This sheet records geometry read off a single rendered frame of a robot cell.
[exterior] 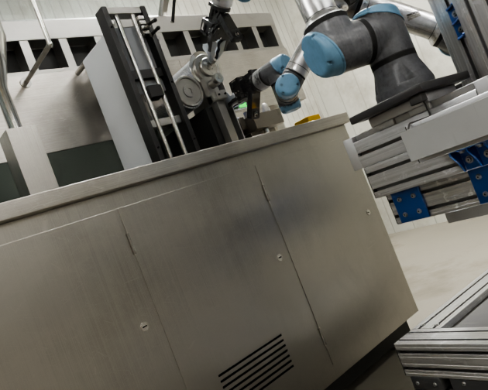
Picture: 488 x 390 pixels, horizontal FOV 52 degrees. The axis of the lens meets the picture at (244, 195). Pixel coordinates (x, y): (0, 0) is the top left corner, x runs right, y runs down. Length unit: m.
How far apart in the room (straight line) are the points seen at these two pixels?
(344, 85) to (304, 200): 3.10
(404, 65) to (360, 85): 3.30
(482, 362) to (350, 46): 0.78
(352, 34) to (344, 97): 3.47
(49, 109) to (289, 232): 0.99
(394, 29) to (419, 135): 0.32
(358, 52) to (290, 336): 0.83
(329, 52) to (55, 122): 1.12
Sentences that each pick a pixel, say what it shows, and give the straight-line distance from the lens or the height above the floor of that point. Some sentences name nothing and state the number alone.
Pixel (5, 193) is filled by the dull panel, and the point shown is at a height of 1.04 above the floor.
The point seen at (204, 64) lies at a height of 1.26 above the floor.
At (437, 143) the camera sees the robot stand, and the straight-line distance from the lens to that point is 1.13.
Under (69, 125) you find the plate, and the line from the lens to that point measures 2.00.
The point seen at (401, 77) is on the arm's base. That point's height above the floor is 0.86.
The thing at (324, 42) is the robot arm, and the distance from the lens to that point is 1.24.
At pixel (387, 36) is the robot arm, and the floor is 0.96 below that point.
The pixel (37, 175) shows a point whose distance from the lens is 1.61.
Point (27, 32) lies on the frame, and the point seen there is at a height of 1.61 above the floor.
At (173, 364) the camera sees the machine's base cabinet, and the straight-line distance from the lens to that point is 1.33.
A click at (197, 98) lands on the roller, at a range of 1.90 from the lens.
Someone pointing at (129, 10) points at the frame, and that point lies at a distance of 1.76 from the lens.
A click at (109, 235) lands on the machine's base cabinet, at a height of 0.76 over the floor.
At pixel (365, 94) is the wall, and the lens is 4.59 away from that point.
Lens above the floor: 0.70
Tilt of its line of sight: 2 degrees up
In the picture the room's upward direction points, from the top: 21 degrees counter-clockwise
